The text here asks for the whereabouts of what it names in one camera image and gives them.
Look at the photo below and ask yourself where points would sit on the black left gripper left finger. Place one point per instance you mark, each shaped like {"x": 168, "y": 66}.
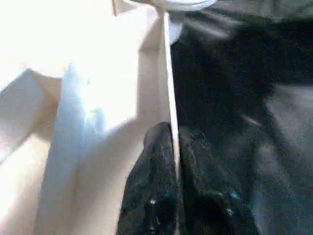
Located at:
{"x": 151, "y": 186}

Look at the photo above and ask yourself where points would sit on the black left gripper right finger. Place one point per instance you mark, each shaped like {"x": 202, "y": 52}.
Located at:
{"x": 210, "y": 195}

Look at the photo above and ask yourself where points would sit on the white plastic table top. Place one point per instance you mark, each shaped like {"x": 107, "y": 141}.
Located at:
{"x": 73, "y": 98}

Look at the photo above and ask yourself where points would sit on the white plastic table leg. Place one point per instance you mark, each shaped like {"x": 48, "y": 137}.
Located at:
{"x": 183, "y": 5}

